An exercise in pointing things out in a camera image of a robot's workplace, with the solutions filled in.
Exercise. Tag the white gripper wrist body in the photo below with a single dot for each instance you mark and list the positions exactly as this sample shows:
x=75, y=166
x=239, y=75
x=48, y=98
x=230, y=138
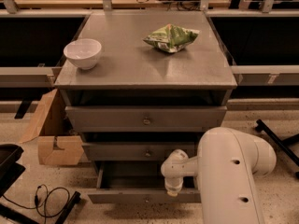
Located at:
x=173, y=184

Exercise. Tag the grey bottom drawer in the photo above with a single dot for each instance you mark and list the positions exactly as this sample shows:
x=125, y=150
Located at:
x=137, y=182

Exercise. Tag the grey drawer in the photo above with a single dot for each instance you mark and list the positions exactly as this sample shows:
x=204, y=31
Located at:
x=99, y=119
x=136, y=151
x=137, y=182

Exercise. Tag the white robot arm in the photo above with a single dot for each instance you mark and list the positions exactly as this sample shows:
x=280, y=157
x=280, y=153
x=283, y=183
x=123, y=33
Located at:
x=224, y=167

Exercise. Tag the grey top drawer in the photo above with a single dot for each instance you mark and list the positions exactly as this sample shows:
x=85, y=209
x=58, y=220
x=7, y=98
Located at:
x=99, y=119

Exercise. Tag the grey middle drawer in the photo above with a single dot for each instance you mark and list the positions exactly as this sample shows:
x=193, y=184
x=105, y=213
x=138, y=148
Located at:
x=136, y=151

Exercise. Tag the grey drawer cabinet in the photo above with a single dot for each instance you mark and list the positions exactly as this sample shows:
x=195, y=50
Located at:
x=132, y=73

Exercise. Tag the black stand leg right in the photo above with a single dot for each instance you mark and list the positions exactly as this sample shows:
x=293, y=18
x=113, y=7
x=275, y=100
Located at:
x=283, y=144

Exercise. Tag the black stand leg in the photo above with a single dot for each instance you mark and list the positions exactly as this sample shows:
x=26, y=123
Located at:
x=283, y=144
x=18, y=218

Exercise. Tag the green chip bag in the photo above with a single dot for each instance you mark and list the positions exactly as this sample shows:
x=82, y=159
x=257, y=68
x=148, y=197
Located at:
x=171, y=38

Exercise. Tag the white bowl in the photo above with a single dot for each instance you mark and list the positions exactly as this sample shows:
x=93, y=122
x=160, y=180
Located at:
x=83, y=53

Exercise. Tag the black tray bin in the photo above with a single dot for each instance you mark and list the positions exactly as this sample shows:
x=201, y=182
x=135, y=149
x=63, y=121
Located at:
x=10, y=170

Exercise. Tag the black stand leg left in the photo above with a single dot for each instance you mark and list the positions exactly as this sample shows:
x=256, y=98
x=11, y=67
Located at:
x=18, y=218

